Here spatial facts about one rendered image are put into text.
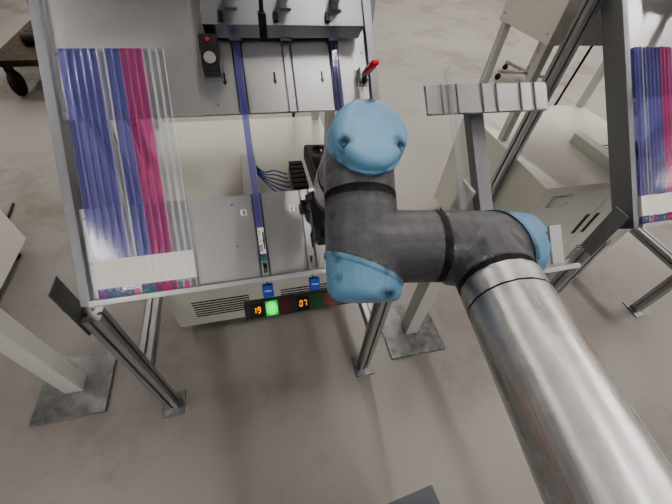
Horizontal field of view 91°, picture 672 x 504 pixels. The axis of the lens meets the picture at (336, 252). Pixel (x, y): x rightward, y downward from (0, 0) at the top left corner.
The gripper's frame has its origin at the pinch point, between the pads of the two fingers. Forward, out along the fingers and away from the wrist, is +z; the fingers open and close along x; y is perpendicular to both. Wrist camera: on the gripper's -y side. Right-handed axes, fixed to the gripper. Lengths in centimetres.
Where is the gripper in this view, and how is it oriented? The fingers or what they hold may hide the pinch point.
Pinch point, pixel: (319, 219)
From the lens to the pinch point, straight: 65.4
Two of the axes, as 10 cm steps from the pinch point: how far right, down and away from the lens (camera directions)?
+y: 1.7, 9.7, -1.7
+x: 9.7, -1.3, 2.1
